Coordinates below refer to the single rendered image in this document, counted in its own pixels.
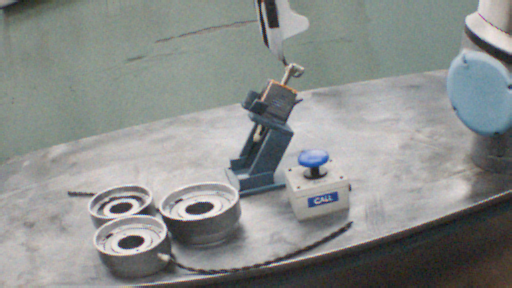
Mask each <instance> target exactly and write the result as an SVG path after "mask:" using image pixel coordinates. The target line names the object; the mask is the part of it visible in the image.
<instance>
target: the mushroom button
mask: <svg viewBox="0 0 512 288"><path fill-rule="evenodd" d="M329 160H330V156H329V153H328V152H327V151H326V150H324V149H317V148H316V149H308V150H305V151H303V152H301V153H300V155H299V157H298V164H299V165H300V166H302V167H306V168H310V172H311V173H317V172H319V168H320V166H323V165H325V164H327V163H328V162H329Z"/></svg>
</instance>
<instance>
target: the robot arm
mask: <svg viewBox="0 0 512 288"><path fill-rule="evenodd" d="M253 3H254V7H255V11H256V16H257V19H258V24H259V28H260V32H261V36H262V40H263V43H264V44H265V46H266V47H267V48H268V49H269V51H270V52H271V53H273V55H274V56H275V57H277V58H278V60H279V61H282V60H284V50H282V42H283V41H284V40H286V39H288V38H290V37H292V36H296V35H298V34H300V33H302V32H304V31H307V30H308V29H309V22H308V19H307V18H306V17H305V16H302V15H298V14H297V12H296V11H294V10H290V6H289V3H288V1H287V0H253ZM463 29H464V31H463V35H462V39H461V40H462V41H461V45H460V49H459V51H460V52H459V53H458V56H457V57H456V58H455V59H454V60H453V61H452V63H451V66H450V67H449V69H450V70H449V72H448V76H447V89H448V96H449V100H450V104H451V105H452V107H453V111H454V112H455V113H456V116H457V117H458V118H459V120H460V121H461V123H463V124H464V125H465V126H466V127H467V128H468V129H470V131H472V132H473V134H472V138H471V141H470V155H471V158H472V161H473V162H474V163H475V164H476V165H477V166H478V167H480V168H482V169H484V170H485V171H490V172H493V173H496V174H497V173H501V174H512V0H480V2H479V8H478V11H477V12H475V13H473V14H472V15H471V14H470V15H468V16H467V17H466V21H465V25H464V28H463Z"/></svg>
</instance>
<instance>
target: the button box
mask: <svg viewBox="0 0 512 288"><path fill-rule="evenodd" d="M335 160H336V159H335V158H332V160H329V162H328V163H327V164H325V165H323V166H320V168H319V172H317V173H311V172H310V168H306V167H302V166H297V167H292V168H288V169H283V171H284V178H285V185H286V191H287V198H288V201H289V203H290V205H291V207H292V210H293V212H294V214H295V216H296V218H297V220H298V222H302V221H307V220H311V219H316V218H318V217H321V216H325V215H330V214H335V213H339V212H344V211H345V210H348V209H350V200H349V192H351V185H350V183H349V182H348V178H347V177H346V176H345V174H344V173H343V171H342V170H341V168H340V167H339V166H338V164H337V163H336V161H335Z"/></svg>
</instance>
